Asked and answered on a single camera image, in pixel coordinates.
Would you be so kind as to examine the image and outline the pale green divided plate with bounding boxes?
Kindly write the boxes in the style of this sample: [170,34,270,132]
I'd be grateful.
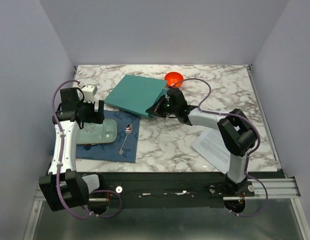
[77,119,118,145]

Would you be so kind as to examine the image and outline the silver metal spoon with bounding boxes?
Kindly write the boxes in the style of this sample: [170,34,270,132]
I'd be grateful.
[119,123,133,155]

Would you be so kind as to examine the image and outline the printed white paper sheets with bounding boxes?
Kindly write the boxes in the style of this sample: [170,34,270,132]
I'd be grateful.
[191,107,232,175]

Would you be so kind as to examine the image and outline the purple cable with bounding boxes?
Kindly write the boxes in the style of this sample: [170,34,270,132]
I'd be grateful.
[167,77,269,218]
[52,79,123,221]

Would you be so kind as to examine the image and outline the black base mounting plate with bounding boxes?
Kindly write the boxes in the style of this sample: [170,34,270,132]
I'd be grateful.
[88,172,254,210]

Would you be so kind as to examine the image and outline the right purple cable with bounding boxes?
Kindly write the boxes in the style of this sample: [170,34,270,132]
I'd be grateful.
[167,77,269,218]

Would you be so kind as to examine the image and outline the orange plastic bowl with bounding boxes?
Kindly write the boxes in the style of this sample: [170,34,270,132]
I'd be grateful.
[164,71,184,88]

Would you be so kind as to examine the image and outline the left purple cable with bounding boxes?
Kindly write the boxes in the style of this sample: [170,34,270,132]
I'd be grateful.
[52,79,123,221]

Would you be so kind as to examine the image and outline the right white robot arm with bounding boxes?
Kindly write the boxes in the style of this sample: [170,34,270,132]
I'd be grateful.
[146,88,260,196]

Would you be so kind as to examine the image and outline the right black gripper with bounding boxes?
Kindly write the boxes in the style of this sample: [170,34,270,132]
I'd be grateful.
[146,94,178,119]

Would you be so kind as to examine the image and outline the teal file folder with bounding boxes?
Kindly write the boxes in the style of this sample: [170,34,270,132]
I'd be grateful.
[104,74,166,117]

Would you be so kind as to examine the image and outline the aluminium extrusion rail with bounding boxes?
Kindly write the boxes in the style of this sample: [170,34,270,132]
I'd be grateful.
[24,178,310,240]

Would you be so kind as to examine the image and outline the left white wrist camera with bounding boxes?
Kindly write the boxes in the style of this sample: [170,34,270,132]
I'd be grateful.
[81,84,97,103]

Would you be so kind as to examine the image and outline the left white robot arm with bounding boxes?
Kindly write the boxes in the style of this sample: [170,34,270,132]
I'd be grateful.
[39,85,106,212]

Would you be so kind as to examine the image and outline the blue lettered placemat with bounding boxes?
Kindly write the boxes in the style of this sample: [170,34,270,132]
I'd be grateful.
[52,110,140,169]

